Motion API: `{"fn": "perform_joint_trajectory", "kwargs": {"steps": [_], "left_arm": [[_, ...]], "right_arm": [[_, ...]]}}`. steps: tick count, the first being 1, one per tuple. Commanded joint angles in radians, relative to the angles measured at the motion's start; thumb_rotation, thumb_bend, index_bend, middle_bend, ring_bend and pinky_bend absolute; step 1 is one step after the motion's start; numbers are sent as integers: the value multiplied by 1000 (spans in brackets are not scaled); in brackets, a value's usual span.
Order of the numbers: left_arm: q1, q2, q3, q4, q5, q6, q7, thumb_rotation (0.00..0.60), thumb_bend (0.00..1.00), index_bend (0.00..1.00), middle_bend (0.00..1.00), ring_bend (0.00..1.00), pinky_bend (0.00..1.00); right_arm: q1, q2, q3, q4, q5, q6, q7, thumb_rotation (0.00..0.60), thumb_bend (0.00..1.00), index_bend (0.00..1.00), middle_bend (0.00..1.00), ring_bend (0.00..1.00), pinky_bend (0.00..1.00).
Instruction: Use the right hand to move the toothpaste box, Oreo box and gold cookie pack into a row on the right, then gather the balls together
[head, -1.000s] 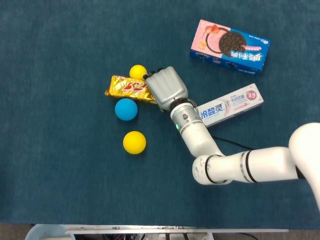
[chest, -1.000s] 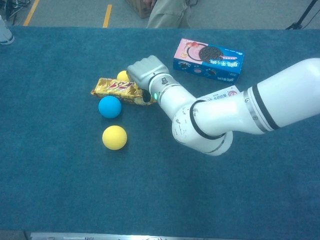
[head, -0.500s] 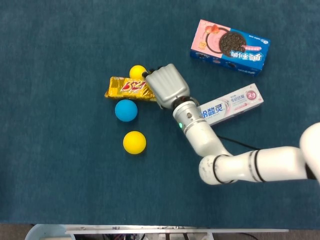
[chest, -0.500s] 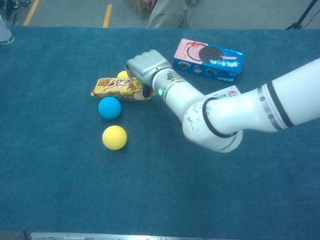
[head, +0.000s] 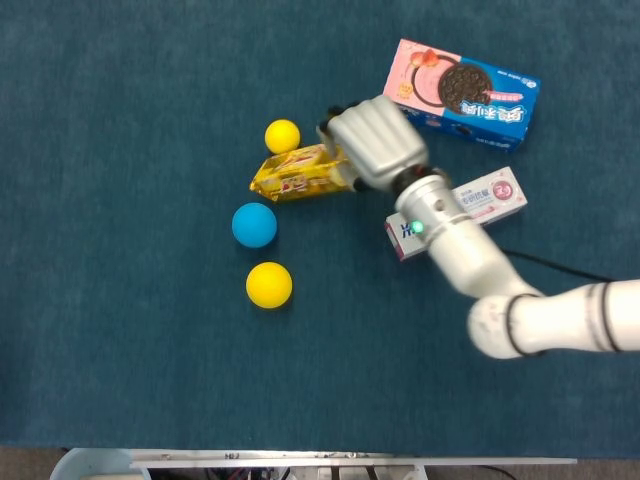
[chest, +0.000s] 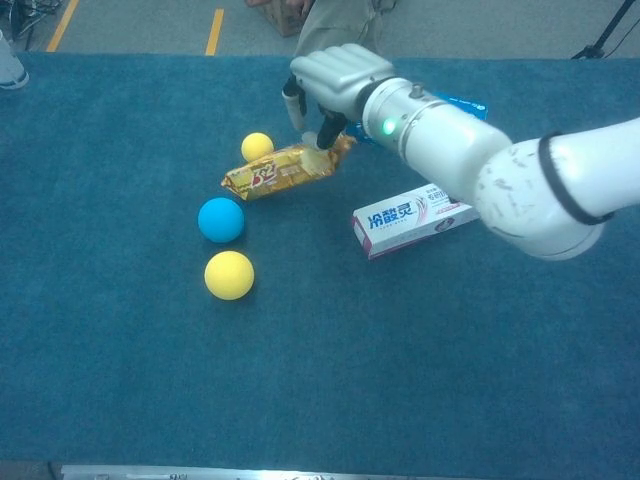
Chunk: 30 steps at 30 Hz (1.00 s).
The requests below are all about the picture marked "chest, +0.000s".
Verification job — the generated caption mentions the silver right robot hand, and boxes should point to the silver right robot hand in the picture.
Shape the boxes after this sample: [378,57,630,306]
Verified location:
[281,43,396,151]

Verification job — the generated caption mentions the gold foil biscuit packet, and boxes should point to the gold foil biscuit packet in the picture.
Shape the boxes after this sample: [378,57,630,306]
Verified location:
[220,133,359,203]

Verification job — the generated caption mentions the blue Oreo cookie box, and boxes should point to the blue Oreo cookie box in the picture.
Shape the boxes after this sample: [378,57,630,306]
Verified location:
[344,89,489,146]

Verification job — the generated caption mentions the white pink toothpaste box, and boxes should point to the white pink toothpaste box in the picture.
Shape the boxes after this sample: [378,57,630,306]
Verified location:
[351,182,481,261]

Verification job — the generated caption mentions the blue foam ball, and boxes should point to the blue foam ball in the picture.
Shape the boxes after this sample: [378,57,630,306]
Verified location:
[197,197,246,245]

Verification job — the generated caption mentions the large yellow foam ball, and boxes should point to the large yellow foam ball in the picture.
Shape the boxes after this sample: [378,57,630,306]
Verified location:
[204,250,256,302]

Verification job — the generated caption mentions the person in khaki trousers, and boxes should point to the person in khaki trousers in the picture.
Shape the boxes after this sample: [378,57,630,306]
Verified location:
[292,0,399,59]

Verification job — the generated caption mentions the brown cardboard box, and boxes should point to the brown cardboard box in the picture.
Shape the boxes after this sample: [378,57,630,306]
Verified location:
[257,0,314,39]

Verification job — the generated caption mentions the small yellow foam ball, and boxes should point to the small yellow foam ball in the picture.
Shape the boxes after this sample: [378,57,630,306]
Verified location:
[240,132,276,163]

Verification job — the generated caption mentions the yellow floor tape strip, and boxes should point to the yellow floor tape strip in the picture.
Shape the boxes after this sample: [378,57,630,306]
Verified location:
[46,0,80,53]
[205,8,226,57]

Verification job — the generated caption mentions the teal carpet table cover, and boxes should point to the teal carpet table cover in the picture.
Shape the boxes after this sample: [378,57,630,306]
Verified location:
[0,52,640,464]

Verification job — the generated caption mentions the tangle of dark cables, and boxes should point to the tangle of dark cables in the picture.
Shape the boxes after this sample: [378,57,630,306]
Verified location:
[0,0,64,41]

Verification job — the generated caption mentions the silver metal rail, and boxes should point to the silver metal rail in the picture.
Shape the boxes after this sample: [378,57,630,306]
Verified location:
[59,463,501,480]

